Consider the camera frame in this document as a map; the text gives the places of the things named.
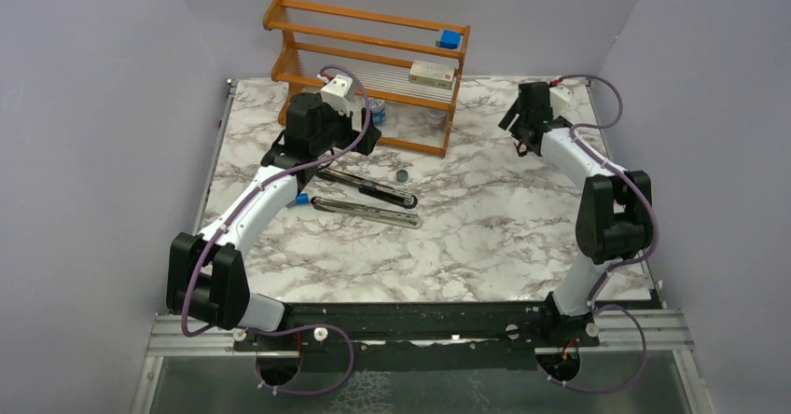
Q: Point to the small dark round cap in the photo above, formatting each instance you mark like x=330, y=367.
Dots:
x=402, y=176

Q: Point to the clear plastic jar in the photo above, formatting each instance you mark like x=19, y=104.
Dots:
x=436, y=119

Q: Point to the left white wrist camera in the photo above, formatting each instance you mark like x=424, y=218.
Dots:
x=338, y=92

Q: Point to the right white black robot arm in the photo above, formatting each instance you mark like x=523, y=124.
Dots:
x=615, y=223

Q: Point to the white green staples carton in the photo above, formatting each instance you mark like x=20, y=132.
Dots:
x=432, y=75

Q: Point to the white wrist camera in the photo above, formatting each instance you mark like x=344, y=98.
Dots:
x=560, y=97
x=338, y=92

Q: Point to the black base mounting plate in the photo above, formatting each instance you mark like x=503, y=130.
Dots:
x=420, y=336

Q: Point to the blue grey small cylinder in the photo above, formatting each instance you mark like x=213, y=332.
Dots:
x=302, y=199

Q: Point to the silver chrome stapler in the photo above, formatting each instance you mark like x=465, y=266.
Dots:
x=371, y=213

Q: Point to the blue box on shelf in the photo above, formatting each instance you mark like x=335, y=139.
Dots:
x=448, y=39

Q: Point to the aluminium frame rail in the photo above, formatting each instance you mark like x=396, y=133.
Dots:
x=644, y=362

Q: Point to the black stapler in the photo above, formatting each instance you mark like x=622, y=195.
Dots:
x=371, y=188

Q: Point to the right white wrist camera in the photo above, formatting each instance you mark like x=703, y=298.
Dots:
x=560, y=97

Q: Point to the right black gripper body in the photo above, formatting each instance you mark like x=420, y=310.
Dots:
x=508, y=119

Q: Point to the orange wooden shelf rack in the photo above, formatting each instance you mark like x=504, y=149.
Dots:
x=378, y=47

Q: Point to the blue white plastic jar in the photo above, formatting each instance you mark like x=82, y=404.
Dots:
x=378, y=111

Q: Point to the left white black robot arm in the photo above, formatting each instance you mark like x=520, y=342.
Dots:
x=206, y=283

